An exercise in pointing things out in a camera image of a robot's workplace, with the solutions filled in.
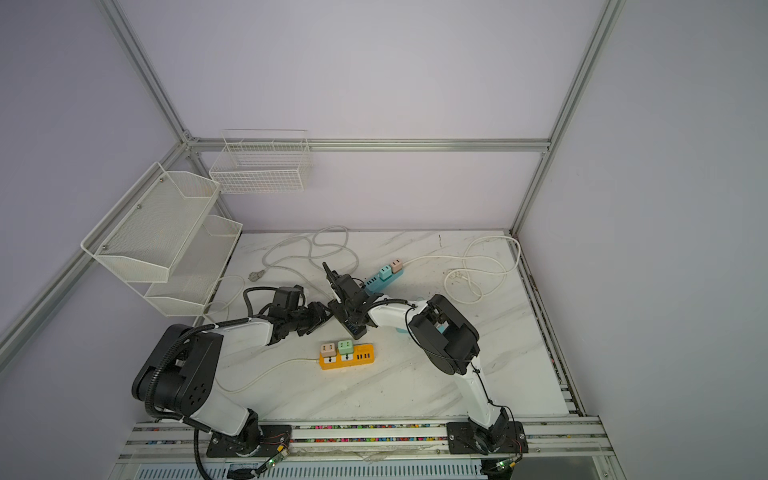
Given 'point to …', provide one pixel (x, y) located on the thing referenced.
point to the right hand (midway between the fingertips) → (336, 302)
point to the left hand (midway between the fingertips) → (329, 316)
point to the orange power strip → (363, 354)
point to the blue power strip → (376, 284)
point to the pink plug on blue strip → (396, 265)
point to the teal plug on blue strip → (385, 273)
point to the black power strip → (356, 330)
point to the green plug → (345, 347)
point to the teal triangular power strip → (441, 327)
